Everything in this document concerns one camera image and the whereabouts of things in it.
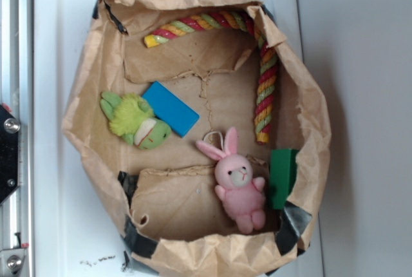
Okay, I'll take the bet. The pink plush bunny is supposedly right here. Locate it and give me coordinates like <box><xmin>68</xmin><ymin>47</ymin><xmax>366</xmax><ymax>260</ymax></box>
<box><xmin>196</xmin><ymin>127</ymin><xmax>266</xmax><ymax>234</ymax></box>

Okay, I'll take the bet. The brown paper lined box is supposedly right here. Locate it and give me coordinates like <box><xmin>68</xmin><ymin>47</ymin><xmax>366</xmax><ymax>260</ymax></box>
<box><xmin>62</xmin><ymin>0</ymin><xmax>332</xmax><ymax>276</ymax></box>

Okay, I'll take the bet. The blue rectangular block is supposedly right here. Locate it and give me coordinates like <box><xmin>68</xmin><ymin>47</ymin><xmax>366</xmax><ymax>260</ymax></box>
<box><xmin>142</xmin><ymin>81</ymin><xmax>200</xmax><ymax>137</ymax></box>

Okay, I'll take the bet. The green plush toy animal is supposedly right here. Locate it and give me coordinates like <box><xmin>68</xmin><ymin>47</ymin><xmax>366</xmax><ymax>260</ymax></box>
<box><xmin>100</xmin><ymin>91</ymin><xmax>171</xmax><ymax>150</ymax></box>

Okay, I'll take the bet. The green rectangular block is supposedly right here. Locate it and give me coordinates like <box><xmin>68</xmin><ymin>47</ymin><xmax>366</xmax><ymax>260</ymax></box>
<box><xmin>268</xmin><ymin>149</ymin><xmax>299</xmax><ymax>210</ymax></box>

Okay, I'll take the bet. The white plastic bin lid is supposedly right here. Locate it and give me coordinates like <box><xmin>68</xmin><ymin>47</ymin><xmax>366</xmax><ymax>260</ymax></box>
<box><xmin>32</xmin><ymin>0</ymin><xmax>302</xmax><ymax>276</ymax></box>

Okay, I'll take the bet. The multicolour twisted rope toy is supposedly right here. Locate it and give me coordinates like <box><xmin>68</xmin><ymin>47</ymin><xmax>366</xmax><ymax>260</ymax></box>
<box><xmin>144</xmin><ymin>10</ymin><xmax>279</xmax><ymax>144</ymax></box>

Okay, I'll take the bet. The black metal bracket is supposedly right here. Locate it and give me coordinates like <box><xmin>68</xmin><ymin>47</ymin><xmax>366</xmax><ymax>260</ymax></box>
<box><xmin>0</xmin><ymin>105</ymin><xmax>21</xmax><ymax>204</ymax></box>

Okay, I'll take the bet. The aluminium frame rail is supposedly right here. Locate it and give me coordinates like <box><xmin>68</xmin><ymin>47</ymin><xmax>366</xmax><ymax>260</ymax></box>
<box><xmin>1</xmin><ymin>0</ymin><xmax>34</xmax><ymax>276</ymax></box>

